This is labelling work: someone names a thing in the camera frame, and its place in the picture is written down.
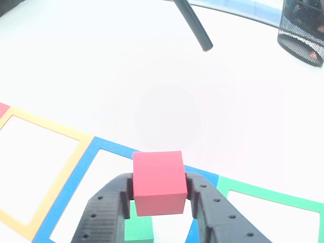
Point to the green square frame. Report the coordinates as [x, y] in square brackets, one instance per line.
[253, 188]

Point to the black mesh object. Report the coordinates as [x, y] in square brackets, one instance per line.
[301, 33]

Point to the green square block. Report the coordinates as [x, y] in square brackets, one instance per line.
[139, 227]

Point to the small red cube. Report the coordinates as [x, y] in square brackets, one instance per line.
[158, 177]

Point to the blue square frame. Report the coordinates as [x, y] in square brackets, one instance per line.
[76, 177]

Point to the dark grey rod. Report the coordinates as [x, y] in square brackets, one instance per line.
[195, 25]

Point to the red square frame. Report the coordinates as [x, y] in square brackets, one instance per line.
[3, 108]

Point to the orange square frame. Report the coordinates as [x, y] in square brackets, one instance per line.
[50, 182]

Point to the pale blue sheet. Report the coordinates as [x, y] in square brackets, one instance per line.
[253, 7]

